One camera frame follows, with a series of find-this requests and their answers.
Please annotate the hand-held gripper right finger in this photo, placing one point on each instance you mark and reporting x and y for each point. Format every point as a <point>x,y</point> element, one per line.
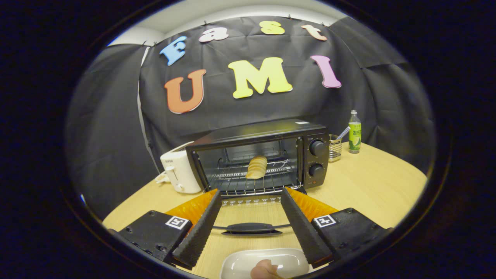
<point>304,232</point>

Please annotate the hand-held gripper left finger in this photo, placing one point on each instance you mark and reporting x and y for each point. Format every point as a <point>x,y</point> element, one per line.
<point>199,232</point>

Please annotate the white oval plate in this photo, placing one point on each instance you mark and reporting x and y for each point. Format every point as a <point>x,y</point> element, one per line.
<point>240,263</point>

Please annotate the yellow sliced bread stack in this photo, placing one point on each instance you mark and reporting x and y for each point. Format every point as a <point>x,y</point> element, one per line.
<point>256,166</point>

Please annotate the black toaster oven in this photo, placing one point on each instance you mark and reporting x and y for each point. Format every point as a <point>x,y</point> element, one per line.
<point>271,130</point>

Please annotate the white pop-up toaster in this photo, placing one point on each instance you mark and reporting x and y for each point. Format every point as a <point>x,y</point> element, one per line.
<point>180,170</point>

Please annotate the striped straw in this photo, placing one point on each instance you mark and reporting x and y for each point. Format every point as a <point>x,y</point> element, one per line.
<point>344,132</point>

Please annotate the green label drink bottle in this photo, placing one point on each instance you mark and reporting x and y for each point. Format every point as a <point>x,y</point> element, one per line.
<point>354,135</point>

